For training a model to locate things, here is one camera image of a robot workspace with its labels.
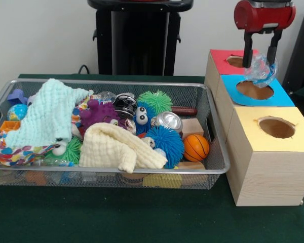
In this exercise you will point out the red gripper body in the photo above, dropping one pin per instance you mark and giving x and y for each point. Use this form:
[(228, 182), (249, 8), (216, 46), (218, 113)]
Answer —
[(266, 19)]

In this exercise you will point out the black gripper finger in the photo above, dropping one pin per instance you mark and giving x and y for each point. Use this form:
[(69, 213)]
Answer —
[(247, 55), (271, 54)]

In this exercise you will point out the clear plastic bottle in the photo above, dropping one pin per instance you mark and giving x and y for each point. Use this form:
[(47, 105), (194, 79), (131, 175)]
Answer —
[(259, 71)]

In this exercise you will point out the wooden three-hole sorting box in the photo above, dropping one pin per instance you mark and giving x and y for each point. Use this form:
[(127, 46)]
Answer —
[(268, 177)]

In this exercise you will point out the black flat panel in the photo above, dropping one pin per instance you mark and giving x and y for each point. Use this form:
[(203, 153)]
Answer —
[(301, 55)]

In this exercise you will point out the crushed silver can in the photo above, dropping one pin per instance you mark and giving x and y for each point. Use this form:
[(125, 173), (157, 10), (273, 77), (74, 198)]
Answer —
[(169, 121)]

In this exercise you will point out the green spiky rubber ball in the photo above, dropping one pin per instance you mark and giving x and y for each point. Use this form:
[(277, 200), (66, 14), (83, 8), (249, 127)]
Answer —
[(154, 101)]

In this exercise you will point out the orange toy basketball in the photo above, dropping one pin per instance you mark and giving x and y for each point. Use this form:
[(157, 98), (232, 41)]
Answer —
[(196, 148)]

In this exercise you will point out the blue spiky rubber ball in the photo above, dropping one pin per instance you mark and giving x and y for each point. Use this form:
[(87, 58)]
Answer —
[(167, 144)]

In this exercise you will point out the blue spiky ball with eyes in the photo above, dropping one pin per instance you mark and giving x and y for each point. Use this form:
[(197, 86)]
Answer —
[(141, 126)]

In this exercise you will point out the purple spiky rubber toy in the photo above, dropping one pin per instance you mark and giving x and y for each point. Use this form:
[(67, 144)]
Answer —
[(101, 114)]

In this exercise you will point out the dark green tablecloth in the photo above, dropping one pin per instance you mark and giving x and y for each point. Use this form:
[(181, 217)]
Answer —
[(116, 217)]

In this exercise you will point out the mint green knitted cloth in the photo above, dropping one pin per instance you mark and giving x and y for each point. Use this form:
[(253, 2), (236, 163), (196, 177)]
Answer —
[(45, 114)]

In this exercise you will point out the small globe ball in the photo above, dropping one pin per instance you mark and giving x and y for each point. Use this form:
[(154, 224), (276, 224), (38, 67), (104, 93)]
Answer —
[(16, 112)]

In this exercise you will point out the colourful dotted cloth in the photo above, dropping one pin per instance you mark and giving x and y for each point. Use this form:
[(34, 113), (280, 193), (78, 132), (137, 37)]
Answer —
[(12, 153)]

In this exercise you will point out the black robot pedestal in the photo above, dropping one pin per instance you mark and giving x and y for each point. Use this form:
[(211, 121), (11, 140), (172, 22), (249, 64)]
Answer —
[(139, 38)]

